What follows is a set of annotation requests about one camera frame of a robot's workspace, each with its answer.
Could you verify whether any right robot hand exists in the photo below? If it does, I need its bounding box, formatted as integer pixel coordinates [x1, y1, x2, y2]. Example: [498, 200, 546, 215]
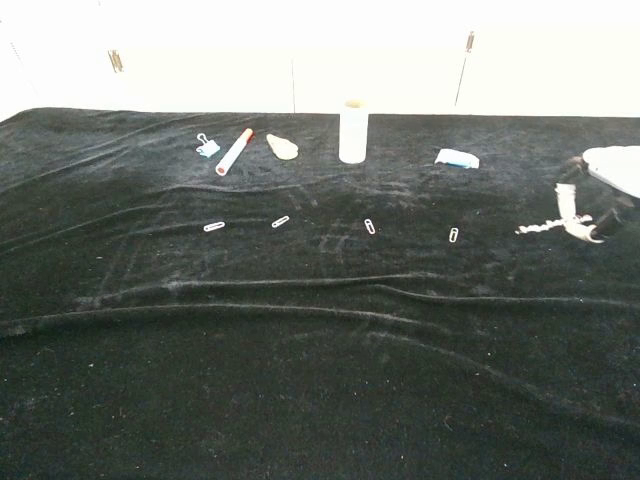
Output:
[554, 145, 640, 245]

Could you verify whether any blue packet in clear wrap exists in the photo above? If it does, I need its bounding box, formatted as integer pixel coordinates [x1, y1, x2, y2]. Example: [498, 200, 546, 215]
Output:
[433, 147, 481, 170]

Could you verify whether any grey cardboard tube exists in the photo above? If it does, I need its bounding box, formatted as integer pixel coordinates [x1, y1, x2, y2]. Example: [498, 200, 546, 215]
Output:
[338, 99, 370, 165]

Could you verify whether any white crumpled wrapper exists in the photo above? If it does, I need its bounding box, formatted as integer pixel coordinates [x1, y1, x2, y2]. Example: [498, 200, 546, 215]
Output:
[265, 132, 300, 162]

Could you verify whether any black velvet tablecloth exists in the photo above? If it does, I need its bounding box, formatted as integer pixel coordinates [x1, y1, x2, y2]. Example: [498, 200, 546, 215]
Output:
[0, 107, 640, 480]

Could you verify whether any white marker with red cap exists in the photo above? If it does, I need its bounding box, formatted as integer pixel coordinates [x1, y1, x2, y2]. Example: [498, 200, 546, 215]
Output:
[214, 127, 255, 178]

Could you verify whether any blue binder clip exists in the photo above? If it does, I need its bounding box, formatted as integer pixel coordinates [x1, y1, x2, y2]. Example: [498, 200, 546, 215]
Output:
[195, 132, 222, 160]

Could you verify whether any woven folding screen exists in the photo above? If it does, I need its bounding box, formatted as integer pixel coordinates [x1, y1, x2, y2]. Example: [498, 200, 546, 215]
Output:
[0, 0, 640, 119]

